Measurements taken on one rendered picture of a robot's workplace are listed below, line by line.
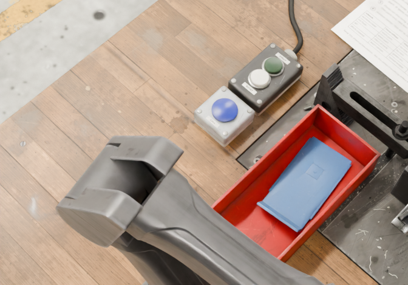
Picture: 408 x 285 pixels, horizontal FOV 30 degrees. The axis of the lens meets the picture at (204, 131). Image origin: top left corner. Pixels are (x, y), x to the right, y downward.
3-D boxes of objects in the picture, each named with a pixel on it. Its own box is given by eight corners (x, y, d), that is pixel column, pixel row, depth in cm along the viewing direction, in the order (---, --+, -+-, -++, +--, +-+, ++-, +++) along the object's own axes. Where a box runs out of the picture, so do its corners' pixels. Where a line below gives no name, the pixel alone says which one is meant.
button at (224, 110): (205, 115, 117) (206, 108, 115) (223, 98, 118) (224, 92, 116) (224, 131, 115) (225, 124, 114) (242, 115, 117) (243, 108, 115)
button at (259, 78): (245, 83, 119) (246, 76, 118) (258, 72, 120) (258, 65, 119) (259, 95, 119) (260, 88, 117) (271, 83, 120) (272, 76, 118)
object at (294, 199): (254, 211, 111) (256, 203, 108) (312, 137, 117) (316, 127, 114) (294, 239, 109) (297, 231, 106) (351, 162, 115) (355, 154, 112)
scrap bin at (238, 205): (200, 230, 110) (201, 215, 105) (312, 122, 119) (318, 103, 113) (261, 287, 106) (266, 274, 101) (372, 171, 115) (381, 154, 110)
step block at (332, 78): (312, 104, 120) (322, 74, 112) (325, 93, 121) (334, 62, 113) (344, 129, 118) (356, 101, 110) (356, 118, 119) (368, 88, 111)
